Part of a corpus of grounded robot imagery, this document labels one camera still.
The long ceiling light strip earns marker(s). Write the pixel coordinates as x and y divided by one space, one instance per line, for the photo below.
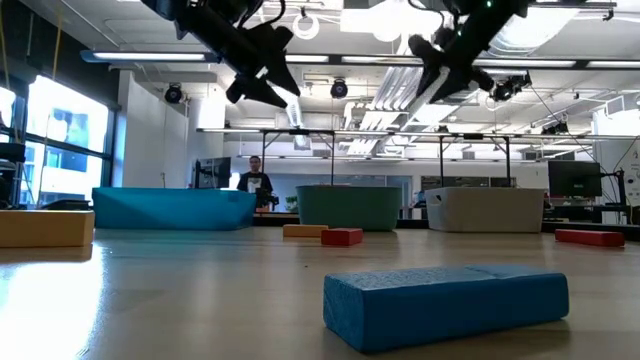
530 63
150 56

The person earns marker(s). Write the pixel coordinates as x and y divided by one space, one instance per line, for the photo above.
255 182

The orange rectangular block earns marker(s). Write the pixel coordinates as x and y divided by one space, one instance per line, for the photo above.
45 228
302 230

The green plastic bin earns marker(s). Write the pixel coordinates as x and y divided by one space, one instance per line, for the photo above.
345 207

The black monitor stand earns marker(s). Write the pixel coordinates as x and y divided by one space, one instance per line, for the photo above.
620 195

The white plastic bin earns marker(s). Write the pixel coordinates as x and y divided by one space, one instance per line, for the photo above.
485 210

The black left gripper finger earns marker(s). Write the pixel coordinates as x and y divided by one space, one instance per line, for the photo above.
255 89
284 72

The black round ceiling lamp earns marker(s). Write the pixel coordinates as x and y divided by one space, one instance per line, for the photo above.
339 89
173 94

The black aluminium table frame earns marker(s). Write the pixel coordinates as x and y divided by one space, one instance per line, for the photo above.
275 220

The small background potted plant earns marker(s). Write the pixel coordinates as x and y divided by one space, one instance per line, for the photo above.
291 202

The large bright window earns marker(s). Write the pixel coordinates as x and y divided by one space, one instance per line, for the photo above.
65 115

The small black background robot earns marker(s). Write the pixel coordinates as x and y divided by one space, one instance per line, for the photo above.
266 200

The black metal rig frame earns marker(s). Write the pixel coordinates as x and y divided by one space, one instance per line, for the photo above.
441 160
263 160

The long red block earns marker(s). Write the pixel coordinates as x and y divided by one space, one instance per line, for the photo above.
590 238
341 237

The black computer monitor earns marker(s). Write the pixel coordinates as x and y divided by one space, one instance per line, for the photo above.
574 178
215 172

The white wall poster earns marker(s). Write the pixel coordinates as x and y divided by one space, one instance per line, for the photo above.
634 180

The blue plastic bin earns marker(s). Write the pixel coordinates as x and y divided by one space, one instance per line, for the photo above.
170 210

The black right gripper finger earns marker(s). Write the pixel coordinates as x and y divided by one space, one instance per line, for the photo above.
465 77
429 60

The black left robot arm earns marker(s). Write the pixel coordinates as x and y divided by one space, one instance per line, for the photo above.
170 7

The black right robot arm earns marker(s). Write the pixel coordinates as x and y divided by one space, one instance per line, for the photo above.
500 7

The black ceiling camera cluster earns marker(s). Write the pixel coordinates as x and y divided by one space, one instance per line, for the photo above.
555 128
507 90

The long blue block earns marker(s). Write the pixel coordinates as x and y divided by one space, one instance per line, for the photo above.
440 310

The black ceiling track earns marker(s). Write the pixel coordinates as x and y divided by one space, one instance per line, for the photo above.
570 4

